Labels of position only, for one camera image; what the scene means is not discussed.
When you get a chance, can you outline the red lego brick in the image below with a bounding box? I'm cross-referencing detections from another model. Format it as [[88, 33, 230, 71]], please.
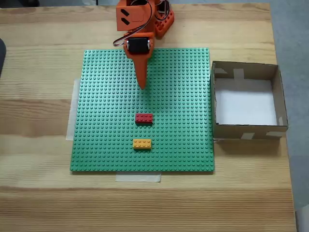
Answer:
[[135, 113, 154, 125]]

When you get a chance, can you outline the green lego baseplate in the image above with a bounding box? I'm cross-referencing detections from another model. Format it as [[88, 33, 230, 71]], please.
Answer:
[[70, 47, 215, 174]]

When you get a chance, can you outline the yellow lego brick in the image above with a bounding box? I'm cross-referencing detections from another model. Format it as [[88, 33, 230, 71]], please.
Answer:
[[133, 139, 153, 151]]

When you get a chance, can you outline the open cardboard box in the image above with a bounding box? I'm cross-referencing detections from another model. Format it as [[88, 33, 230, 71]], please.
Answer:
[[210, 60, 289, 140]]

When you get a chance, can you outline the masking tape strip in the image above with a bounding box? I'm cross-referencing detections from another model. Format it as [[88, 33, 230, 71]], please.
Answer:
[[65, 77, 83, 142], [115, 173, 162, 183]]

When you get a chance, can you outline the white paper sheet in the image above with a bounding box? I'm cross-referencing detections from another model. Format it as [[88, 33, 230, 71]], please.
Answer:
[[214, 78, 278, 126]]

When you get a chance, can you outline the black rounded object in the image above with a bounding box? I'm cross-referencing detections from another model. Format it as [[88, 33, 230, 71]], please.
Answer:
[[0, 38, 7, 79]]

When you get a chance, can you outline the gripper servo cable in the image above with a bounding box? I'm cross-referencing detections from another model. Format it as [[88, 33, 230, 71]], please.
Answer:
[[112, 0, 155, 49]]

